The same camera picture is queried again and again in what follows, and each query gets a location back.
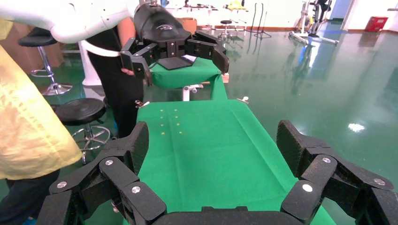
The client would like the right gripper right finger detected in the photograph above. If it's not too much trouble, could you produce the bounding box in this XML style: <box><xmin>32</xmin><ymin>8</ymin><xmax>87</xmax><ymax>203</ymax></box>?
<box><xmin>276</xmin><ymin>119</ymin><xmax>398</xmax><ymax>225</ymax></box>

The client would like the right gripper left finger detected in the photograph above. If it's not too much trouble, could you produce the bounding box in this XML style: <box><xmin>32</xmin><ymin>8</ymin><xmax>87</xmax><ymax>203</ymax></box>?
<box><xmin>37</xmin><ymin>121</ymin><xmax>167</xmax><ymax>225</ymax></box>

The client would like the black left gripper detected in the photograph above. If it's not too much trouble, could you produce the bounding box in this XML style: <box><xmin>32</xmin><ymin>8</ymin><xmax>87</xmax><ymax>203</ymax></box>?
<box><xmin>119</xmin><ymin>4</ymin><xmax>230</xmax><ymax>87</ymax></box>

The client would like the bare person forearm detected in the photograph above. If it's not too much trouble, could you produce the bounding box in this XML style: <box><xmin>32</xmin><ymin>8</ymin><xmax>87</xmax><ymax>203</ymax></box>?
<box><xmin>117</xmin><ymin>17</ymin><xmax>138</xmax><ymax>70</ymax></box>

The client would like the plain brown cardboard box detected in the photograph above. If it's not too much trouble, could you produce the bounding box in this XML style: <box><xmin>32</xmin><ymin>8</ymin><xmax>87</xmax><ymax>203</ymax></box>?
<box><xmin>177</xmin><ymin>17</ymin><xmax>199</xmax><ymax>34</ymax></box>

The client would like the brown cardboard stack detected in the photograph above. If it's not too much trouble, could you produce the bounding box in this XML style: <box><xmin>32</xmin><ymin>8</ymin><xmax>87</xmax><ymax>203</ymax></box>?
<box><xmin>0</xmin><ymin>23</ymin><xmax>65</xmax><ymax>75</ymax></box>

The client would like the red box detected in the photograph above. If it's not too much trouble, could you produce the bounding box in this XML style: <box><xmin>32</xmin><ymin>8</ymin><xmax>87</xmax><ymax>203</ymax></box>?
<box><xmin>364</xmin><ymin>16</ymin><xmax>390</xmax><ymax>33</ymax></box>

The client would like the black flat tablet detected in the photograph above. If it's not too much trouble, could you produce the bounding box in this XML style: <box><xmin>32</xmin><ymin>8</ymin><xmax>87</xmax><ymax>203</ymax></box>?
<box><xmin>157</xmin><ymin>54</ymin><xmax>198</xmax><ymax>71</ymax></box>

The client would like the small green cloth table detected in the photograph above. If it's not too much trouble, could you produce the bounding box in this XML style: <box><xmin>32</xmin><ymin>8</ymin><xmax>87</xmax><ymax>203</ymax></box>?
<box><xmin>150</xmin><ymin>57</ymin><xmax>230</xmax><ymax>101</ymax></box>

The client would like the white pipe fitting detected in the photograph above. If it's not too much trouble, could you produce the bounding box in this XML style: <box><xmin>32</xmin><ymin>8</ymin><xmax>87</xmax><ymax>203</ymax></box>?
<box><xmin>182</xmin><ymin>83</ymin><xmax>205</xmax><ymax>102</ymax></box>

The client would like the small black bar stool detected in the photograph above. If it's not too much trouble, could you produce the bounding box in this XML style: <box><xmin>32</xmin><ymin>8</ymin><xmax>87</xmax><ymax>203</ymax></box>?
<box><xmin>219</xmin><ymin>19</ymin><xmax>234</xmax><ymax>40</ymax></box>

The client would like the person in black clothes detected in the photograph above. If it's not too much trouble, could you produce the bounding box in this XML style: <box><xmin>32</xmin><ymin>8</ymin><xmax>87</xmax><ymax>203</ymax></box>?
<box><xmin>86</xmin><ymin>17</ymin><xmax>145</xmax><ymax>139</ymax></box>

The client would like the white curved band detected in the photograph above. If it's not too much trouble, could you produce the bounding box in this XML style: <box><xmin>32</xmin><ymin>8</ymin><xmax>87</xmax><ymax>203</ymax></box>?
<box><xmin>79</xmin><ymin>39</ymin><xmax>121</xmax><ymax>59</ymax></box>

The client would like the black round-seat stool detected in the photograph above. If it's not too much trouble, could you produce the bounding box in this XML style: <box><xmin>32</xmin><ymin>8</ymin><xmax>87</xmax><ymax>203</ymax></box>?
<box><xmin>54</xmin><ymin>97</ymin><xmax>112</xmax><ymax>165</ymax></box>

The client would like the white column base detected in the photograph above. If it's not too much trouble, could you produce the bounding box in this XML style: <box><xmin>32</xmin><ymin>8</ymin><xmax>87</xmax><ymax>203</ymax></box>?
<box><xmin>77</xmin><ymin>40</ymin><xmax>104</xmax><ymax>91</ymax></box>

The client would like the black tripod stand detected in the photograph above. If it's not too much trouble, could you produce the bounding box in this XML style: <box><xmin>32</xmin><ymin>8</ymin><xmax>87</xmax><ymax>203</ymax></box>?
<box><xmin>245</xmin><ymin>2</ymin><xmax>273</xmax><ymax>39</ymax></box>

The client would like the large green table cloth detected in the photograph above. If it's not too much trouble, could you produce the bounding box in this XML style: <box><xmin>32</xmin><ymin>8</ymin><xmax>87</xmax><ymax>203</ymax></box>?
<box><xmin>122</xmin><ymin>99</ymin><xmax>337</xmax><ymax>225</ymax></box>

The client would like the person in yellow shirt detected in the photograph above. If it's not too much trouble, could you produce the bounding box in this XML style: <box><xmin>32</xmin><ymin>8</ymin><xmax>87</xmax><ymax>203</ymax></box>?
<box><xmin>0</xmin><ymin>18</ymin><xmax>84</xmax><ymax>225</ymax></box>

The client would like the black saddle-seat stool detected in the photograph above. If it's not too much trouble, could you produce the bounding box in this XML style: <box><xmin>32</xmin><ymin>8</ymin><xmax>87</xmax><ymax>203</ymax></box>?
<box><xmin>17</xmin><ymin>27</ymin><xmax>74</xmax><ymax>97</ymax></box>

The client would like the white exercise equipment stand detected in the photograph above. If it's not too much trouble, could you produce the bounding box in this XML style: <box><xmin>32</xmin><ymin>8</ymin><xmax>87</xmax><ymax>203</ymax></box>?
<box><xmin>288</xmin><ymin>0</ymin><xmax>340</xmax><ymax>47</ymax></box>

